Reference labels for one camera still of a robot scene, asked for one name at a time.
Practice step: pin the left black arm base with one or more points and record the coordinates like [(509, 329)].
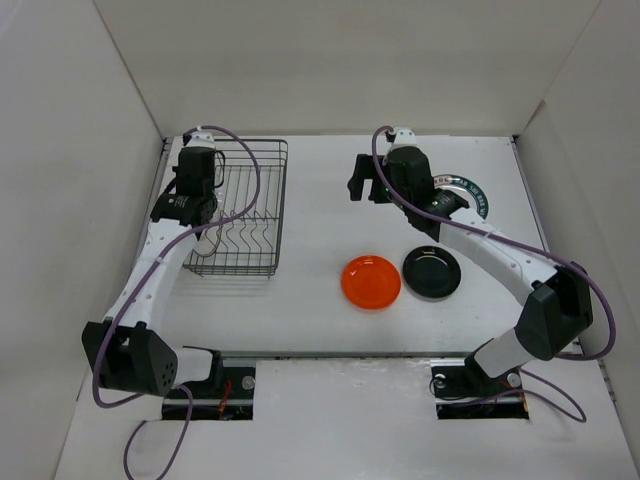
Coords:
[(230, 397)]

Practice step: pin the orange plate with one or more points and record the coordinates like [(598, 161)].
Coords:
[(371, 282)]

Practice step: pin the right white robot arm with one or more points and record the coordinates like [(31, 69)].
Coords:
[(555, 298)]

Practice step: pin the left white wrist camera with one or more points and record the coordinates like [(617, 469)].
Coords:
[(199, 138)]

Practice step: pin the white plate teal rim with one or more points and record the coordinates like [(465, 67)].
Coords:
[(467, 188)]

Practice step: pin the black plate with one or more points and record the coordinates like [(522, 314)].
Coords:
[(431, 272)]

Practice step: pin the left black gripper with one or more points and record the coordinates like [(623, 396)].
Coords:
[(176, 169)]

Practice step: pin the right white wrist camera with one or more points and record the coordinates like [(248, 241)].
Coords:
[(399, 137)]

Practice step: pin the grey wire dish rack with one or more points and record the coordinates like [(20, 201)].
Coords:
[(250, 192)]

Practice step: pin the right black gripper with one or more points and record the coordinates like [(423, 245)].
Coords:
[(364, 169)]

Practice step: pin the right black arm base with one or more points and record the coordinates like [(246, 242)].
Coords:
[(463, 394)]

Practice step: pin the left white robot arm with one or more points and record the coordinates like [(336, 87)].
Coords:
[(126, 350)]

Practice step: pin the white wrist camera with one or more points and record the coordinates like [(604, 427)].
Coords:
[(199, 138), (399, 137)]

